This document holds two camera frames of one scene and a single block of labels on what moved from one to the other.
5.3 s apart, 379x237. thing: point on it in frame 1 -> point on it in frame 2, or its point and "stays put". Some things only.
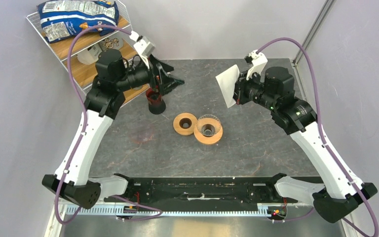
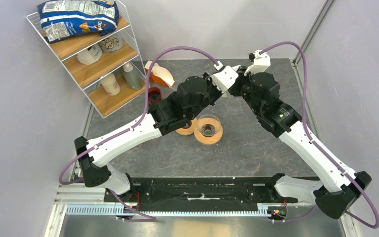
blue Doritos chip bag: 60,19 stays put
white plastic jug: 90,56 stays put
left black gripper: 166,82 -> 209,81
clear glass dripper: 208,124 stays put
